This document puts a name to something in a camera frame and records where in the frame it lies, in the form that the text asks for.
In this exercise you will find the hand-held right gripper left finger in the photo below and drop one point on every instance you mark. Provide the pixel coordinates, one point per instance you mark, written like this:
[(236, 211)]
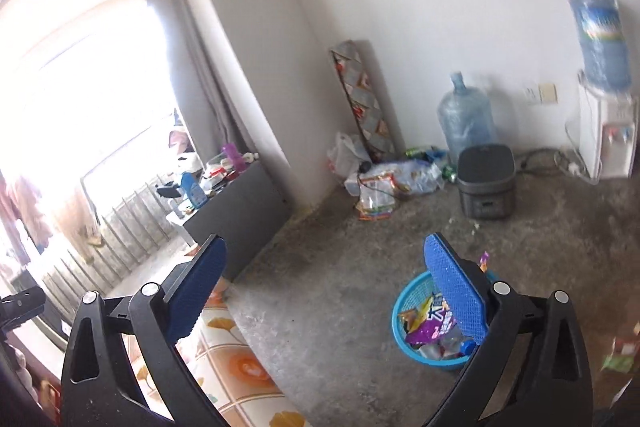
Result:
[(192, 287)]

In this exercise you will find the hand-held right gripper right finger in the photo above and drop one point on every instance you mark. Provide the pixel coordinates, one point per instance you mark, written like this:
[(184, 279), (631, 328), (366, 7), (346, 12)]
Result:
[(455, 287)]

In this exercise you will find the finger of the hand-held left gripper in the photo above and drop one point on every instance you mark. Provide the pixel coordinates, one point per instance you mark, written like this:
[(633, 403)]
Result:
[(22, 304)]

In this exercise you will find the purple snack bag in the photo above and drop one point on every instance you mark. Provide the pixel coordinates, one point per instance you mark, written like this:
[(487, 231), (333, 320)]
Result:
[(425, 322)]

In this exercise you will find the clear cola bottle blue label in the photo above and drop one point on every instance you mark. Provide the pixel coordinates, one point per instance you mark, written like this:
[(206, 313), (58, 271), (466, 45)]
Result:
[(445, 344)]

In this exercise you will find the blue plastic basket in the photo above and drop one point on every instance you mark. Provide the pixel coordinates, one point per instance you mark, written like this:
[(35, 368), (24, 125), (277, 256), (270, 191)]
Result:
[(425, 361)]

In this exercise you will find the metal balcony railing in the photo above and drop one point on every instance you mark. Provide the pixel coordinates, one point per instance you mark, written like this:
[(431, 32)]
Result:
[(130, 227)]

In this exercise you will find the grey cabinet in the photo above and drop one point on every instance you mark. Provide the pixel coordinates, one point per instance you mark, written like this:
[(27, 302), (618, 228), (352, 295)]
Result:
[(245, 217)]

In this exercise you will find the brown hanging garment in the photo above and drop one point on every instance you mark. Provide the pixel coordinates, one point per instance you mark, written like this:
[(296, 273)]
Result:
[(25, 212)]

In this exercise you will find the patterned tablecloth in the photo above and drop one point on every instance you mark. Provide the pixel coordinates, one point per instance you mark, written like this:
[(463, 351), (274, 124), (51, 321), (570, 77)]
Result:
[(240, 367)]

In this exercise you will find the blue detergent bottle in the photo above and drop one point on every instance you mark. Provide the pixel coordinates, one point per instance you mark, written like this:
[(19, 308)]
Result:
[(194, 191)]

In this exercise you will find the beige hanging garment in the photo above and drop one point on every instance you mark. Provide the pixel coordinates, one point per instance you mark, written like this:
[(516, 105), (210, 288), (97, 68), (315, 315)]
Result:
[(90, 227)]

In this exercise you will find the black rice cooker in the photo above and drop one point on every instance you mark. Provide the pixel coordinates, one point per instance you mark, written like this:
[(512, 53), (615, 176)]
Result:
[(485, 187)]

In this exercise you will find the pile of small toiletries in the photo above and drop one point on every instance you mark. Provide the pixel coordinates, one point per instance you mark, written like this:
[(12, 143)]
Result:
[(225, 179)]

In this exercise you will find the pile of floor packaging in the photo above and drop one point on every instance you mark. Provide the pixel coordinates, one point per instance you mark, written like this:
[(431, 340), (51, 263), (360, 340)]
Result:
[(400, 182)]

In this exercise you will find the purple cup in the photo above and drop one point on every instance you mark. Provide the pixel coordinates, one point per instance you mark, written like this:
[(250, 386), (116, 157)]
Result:
[(234, 157)]

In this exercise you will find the white plastic bag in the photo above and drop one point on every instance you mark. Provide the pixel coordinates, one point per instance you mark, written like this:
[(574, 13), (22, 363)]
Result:
[(345, 159)]

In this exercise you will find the folded patterned mat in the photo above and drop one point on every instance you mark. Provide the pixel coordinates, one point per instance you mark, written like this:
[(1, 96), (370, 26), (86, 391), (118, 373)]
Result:
[(362, 102)]

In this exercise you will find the white water dispenser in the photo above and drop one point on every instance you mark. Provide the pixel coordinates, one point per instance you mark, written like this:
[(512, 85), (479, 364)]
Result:
[(607, 142)]

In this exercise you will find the grey curtain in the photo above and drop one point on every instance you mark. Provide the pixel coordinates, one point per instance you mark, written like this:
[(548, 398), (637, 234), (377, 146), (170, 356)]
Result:
[(200, 57)]

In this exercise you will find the wrapped blue water jug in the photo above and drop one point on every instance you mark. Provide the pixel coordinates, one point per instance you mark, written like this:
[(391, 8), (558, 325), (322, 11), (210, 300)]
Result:
[(600, 37)]

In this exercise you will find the wall socket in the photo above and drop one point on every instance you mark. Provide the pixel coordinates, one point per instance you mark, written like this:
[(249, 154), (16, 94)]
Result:
[(545, 93)]

